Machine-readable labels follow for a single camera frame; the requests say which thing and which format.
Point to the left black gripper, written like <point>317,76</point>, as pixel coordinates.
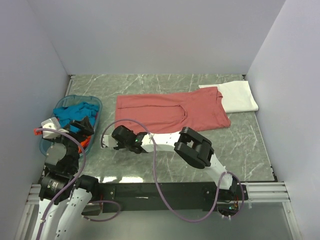
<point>86,128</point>

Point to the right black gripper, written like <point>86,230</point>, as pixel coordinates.
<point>120,146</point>

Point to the salmon pink t shirt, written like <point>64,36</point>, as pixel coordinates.
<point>200,110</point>

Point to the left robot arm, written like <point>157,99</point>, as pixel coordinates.
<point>64,191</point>

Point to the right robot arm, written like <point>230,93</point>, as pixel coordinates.
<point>195,149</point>

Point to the orange t shirt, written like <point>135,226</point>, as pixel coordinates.
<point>65,141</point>

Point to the blue t shirt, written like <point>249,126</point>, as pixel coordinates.
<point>76,112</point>

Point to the teal plastic basket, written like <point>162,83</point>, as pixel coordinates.
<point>73,100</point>

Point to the black base beam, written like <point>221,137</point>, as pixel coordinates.
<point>179,195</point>

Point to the folded white t shirt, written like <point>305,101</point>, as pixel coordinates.
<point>236,96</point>

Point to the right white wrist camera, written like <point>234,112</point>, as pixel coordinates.
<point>108,142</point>

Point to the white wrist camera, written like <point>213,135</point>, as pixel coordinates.
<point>50,129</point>
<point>108,142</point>

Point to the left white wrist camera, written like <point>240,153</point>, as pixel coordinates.
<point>50,129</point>

